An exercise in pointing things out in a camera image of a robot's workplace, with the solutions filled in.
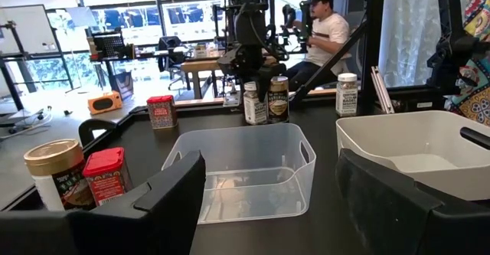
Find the white-lid bagel seasoning jar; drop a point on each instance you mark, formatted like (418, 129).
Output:
(346, 98)

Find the white cylinders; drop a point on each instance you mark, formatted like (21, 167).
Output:
(252, 111)

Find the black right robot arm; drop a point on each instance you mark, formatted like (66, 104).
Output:
(249, 25)

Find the wooden desk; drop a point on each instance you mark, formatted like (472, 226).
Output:
(199, 65)

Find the black office chair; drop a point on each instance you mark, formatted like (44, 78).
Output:
(170, 52)

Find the white translucent curtain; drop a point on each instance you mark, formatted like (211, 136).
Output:
(409, 33)

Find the black whiteboard stand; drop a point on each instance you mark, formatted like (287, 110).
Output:
(11, 84)

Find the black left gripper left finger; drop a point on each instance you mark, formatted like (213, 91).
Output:
(153, 216)

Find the black metal rig frame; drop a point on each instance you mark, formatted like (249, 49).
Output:
(373, 36)

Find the person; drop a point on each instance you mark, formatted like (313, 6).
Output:
(329, 33)

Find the silver metal bracket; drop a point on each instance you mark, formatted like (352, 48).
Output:
(232, 100)

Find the white flat panels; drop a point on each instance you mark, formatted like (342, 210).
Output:
(381, 90)

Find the whiteboard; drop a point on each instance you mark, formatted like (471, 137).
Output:
(27, 29)

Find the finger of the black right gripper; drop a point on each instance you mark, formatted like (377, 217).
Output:
(268, 88)
(260, 88)

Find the orange box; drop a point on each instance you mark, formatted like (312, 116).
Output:
(105, 102)

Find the large clear plastic bin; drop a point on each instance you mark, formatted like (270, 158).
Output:
(268, 144)

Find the gold-lid spice jar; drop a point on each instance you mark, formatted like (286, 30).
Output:
(57, 159)
(278, 105)

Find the black table clamp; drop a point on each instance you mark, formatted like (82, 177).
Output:
(92, 126)

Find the red spice tin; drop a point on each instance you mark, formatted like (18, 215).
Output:
(107, 178)
(161, 113)

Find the lower clear plastic bin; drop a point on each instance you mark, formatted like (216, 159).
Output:
(402, 132)

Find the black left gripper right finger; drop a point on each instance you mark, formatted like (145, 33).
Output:
(390, 216)

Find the black perforated panel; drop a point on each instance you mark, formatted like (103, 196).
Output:
(109, 44)

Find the colourful patterned cloth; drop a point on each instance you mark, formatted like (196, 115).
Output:
(478, 102)

